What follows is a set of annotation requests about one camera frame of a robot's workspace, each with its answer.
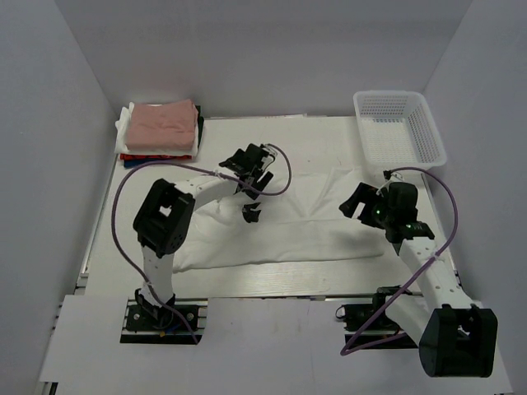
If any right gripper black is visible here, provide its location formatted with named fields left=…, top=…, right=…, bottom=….
left=339, top=182, right=395, bottom=230

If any white t-shirt with robot print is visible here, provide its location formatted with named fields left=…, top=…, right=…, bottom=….
left=173, top=168, right=385, bottom=272

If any pink t-shirt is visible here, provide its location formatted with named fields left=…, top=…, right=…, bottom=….
left=124, top=100, right=198, bottom=151

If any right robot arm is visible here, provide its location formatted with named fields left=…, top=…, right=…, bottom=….
left=339, top=169, right=498, bottom=378

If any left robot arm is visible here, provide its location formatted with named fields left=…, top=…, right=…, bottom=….
left=133, top=144, right=277, bottom=328

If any white folded t-shirt in stack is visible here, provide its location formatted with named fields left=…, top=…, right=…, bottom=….
left=114, top=102, right=199, bottom=157

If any white plastic mesh basket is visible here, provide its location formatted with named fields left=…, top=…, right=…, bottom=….
left=353, top=91, right=447, bottom=175

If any navy blue folded t-shirt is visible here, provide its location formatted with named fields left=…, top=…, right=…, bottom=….
left=123, top=158, right=186, bottom=169

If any red printed folded t-shirt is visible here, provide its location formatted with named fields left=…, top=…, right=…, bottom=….
left=119, top=154, right=193, bottom=161

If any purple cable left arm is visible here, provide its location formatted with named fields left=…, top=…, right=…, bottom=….
left=111, top=143, right=293, bottom=345

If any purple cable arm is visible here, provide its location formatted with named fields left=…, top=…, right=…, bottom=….
left=111, top=143, right=293, bottom=345
left=339, top=166, right=460, bottom=357

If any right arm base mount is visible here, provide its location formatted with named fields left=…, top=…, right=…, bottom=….
left=335, top=286, right=417, bottom=350

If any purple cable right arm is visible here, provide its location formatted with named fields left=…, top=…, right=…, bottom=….
left=339, top=166, right=460, bottom=357

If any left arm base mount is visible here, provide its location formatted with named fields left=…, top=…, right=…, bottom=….
left=119, top=289, right=208, bottom=345

